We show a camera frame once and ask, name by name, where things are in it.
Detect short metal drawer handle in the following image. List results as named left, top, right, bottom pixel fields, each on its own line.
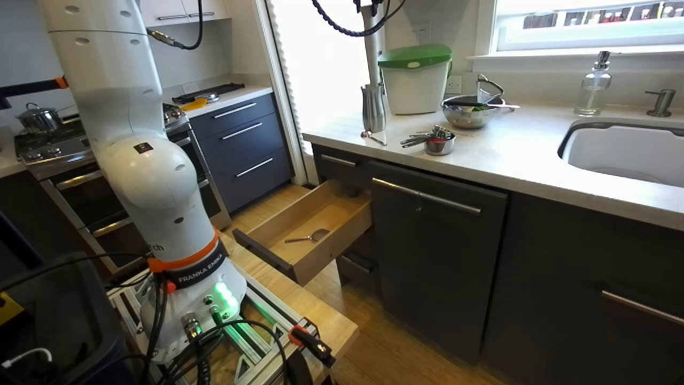
left=320, top=151, right=359, bottom=171

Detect metal kettle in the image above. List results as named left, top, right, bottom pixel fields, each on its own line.
left=16, top=101, right=65, bottom=136

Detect black plastic bin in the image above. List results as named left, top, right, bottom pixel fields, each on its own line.
left=0, top=248, right=135, bottom=385

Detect red clamp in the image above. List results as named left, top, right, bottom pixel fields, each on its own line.
left=289, top=317, right=339, bottom=370

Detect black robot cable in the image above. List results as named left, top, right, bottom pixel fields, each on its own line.
left=310, top=0, right=410, bottom=39

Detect metal sink faucet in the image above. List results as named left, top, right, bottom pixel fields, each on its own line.
left=643, top=86, right=681, bottom=120

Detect metal under-sink cabinet handle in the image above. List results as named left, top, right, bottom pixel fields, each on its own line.
left=598, top=286, right=684, bottom=330

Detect dark dishwasher door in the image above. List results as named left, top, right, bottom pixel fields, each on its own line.
left=363, top=158, right=512, bottom=364

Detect long metal dishwasher handle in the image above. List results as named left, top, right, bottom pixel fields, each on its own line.
left=369, top=175, right=486, bottom=219

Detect metal measuring cups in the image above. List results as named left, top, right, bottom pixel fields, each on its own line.
left=398, top=123, right=461, bottom=158

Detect small metal measuring spoon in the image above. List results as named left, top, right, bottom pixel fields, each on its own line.
left=358, top=129, right=389, bottom=150

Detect metal mixing bowl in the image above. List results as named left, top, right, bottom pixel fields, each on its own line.
left=440, top=94, right=517, bottom=133

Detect clear soap dispenser bottle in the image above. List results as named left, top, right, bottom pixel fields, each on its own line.
left=574, top=50, right=617, bottom=120

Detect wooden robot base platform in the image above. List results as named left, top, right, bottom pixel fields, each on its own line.
left=217, top=232, right=362, bottom=365

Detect white bin with green lid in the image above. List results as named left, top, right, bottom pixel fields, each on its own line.
left=377, top=43, right=456, bottom=118

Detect blue-grey drawer cabinet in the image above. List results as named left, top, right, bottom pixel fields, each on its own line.
left=189, top=91, right=296, bottom=215

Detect kitchen sink basin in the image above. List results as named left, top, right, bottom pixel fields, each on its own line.
left=556, top=115, right=684, bottom=191

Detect kitchen stove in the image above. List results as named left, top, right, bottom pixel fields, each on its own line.
left=11, top=105, right=190, bottom=179

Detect open wooden drawer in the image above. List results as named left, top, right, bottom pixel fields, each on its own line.
left=231, top=175, right=377, bottom=288

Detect dark under-sink cabinet door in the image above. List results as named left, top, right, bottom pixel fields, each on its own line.
left=482, top=191, right=684, bottom=385

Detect silver metal cup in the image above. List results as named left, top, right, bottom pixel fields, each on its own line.
left=359, top=81, right=389, bottom=135

